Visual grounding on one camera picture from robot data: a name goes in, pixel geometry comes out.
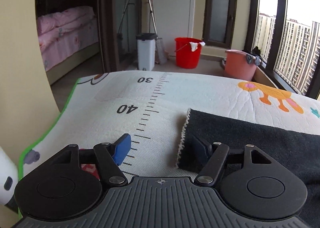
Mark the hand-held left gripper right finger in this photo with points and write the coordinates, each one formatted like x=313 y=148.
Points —
x=201 y=149

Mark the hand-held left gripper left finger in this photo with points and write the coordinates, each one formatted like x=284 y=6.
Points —
x=122 y=150

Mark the black knit garment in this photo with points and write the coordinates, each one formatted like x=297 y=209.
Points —
x=250 y=135

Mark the printed cartoon play mat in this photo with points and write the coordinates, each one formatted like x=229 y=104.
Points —
x=100 y=98

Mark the pink bucket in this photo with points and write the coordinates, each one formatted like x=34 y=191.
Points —
x=237 y=67

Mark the red bucket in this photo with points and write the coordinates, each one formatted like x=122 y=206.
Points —
x=186 y=57

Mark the white trash bin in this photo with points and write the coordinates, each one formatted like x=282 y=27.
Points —
x=146 y=53

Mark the grey rag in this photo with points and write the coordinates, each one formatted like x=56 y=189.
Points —
x=249 y=59

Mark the white rag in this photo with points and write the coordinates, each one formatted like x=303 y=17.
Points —
x=193 y=46

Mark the blue-grey rag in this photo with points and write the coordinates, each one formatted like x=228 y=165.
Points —
x=257 y=60

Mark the metal pole flat mop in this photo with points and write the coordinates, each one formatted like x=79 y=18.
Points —
x=161 y=50

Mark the small black object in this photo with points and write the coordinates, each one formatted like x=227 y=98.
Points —
x=255 y=52

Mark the white cylindrical device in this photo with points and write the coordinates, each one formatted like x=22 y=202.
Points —
x=6 y=175

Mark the bed with pink blanket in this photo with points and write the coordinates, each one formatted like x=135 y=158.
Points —
x=65 y=30

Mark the brown framed glass door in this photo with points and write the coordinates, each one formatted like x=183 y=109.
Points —
x=220 y=13

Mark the apartment buildings outside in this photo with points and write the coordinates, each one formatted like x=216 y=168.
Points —
x=297 y=50

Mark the glass sliding door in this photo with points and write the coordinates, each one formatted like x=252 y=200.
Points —
x=125 y=6

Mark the dark window frame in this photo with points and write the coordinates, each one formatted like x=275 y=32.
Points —
x=280 y=18

